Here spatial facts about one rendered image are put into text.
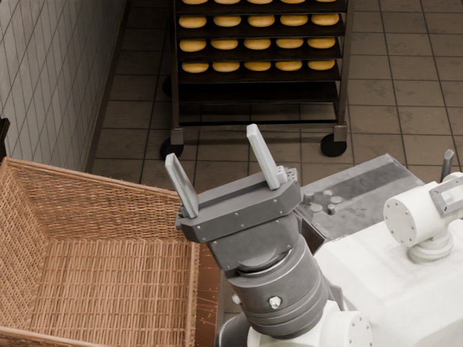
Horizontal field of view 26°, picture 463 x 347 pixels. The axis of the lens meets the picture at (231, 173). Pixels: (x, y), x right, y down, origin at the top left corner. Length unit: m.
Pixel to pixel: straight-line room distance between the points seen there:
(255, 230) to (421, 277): 0.42
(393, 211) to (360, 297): 0.12
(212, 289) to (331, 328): 1.45
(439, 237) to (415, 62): 3.19
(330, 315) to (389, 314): 0.25
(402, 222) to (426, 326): 0.14
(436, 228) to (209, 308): 1.21
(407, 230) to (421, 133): 2.77
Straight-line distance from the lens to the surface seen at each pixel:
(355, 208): 1.42
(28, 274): 2.48
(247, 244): 0.97
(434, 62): 4.50
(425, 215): 1.27
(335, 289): 1.30
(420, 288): 1.32
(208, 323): 2.39
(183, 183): 0.95
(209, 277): 2.50
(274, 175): 0.94
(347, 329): 1.03
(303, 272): 0.99
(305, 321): 1.01
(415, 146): 3.96
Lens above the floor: 2.31
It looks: 38 degrees down
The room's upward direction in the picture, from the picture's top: straight up
